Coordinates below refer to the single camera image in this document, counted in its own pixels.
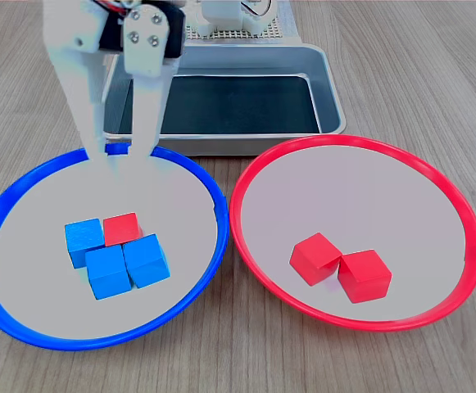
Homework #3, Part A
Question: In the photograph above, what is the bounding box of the red cube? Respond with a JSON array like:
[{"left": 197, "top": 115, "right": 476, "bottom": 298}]
[
  {"left": 102, "top": 212, "right": 143, "bottom": 247},
  {"left": 338, "top": 249, "right": 393, "bottom": 305},
  {"left": 289, "top": 232, "right": 343, "bottom": 287}
]

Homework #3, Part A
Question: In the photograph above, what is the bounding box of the black tray mat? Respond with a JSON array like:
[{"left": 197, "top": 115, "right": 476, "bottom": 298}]
[{"left": 114, "top": 75, "right": 321, "bottom": 136}]

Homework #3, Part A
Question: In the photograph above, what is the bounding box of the blue cube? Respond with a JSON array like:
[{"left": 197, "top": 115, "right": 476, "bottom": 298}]
[
  {"left": 122, "top": 233, "right": 171, "bottom": 289},
  {"left": 84, "top": 244, "right": 133, "bottom": 300},
  {"left": 64, "top": 218, "right": 106, "bottom": 269}
]

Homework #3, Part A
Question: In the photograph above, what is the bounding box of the red servo cable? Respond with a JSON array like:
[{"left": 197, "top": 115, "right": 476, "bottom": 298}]
[{"left": 92, "top": 0, "right": 138, "bottom": 17}]

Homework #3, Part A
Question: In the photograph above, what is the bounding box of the blue-rimmed white plate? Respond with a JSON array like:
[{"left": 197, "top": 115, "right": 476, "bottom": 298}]
[{"left": 0, "top": 142, "right": 229, "bottom": 352}]

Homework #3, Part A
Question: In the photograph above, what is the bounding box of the red-rimmed white plate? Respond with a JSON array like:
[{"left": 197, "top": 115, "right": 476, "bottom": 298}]
[{"left": 229, "top": 133, "right": 476, "bottom": 332}]

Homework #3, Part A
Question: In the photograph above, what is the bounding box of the steel tray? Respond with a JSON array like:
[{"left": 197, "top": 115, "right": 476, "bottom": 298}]
[{"left": 102, "top": 43, "right": 347, "bottom": 157}]

